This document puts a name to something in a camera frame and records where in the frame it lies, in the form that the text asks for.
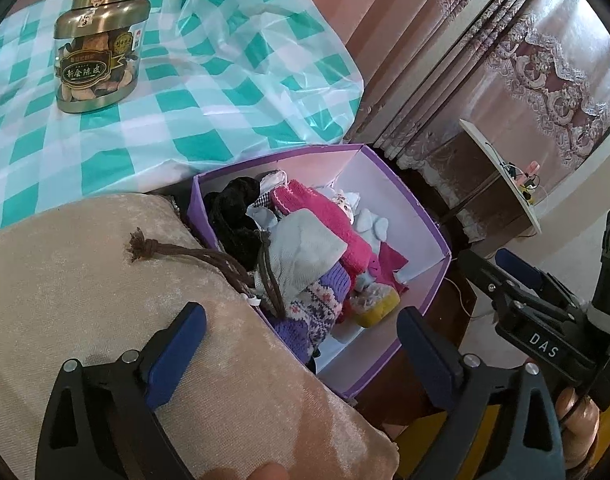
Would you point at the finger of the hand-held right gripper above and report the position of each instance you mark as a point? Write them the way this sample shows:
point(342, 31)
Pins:
point(485, 277)
point(520, 270)

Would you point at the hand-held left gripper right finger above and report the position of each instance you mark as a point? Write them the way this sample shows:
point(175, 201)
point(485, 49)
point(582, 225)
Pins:
point(427, 355)

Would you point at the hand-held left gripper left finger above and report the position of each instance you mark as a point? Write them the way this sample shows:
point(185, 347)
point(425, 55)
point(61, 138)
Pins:
point(177, 355)

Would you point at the purple cardboard box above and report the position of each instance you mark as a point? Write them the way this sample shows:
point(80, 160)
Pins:
point(385, 180)

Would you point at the person's right hand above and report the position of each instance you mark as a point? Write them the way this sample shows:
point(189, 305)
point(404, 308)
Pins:
point(577, 425)

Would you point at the person's left hand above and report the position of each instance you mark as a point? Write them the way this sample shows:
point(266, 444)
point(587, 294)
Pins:
point(267, 472)

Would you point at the yellow sponge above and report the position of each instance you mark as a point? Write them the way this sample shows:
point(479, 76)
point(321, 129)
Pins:
point(372, 312)

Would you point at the white side table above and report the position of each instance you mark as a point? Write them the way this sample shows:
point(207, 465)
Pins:
point(490, 160)

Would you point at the purple patterned knitted sock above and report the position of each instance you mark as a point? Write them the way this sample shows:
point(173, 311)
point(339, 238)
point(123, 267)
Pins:
point(315, 305)

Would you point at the black fuzzy cloth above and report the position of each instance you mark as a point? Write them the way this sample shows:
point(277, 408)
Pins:
point(230, 215)

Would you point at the pink embroidered curtain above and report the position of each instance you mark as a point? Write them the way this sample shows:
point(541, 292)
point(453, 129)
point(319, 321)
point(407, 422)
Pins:
point(535, 85)

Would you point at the pink knitted sock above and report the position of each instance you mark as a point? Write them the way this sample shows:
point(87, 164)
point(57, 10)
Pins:
point(310, 205)

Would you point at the green white checked tablecloth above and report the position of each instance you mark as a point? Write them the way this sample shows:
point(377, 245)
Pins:
point(185, 85)

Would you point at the glass jar with gold lid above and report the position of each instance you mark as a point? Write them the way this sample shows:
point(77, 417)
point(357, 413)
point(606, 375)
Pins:
point(100, 75)

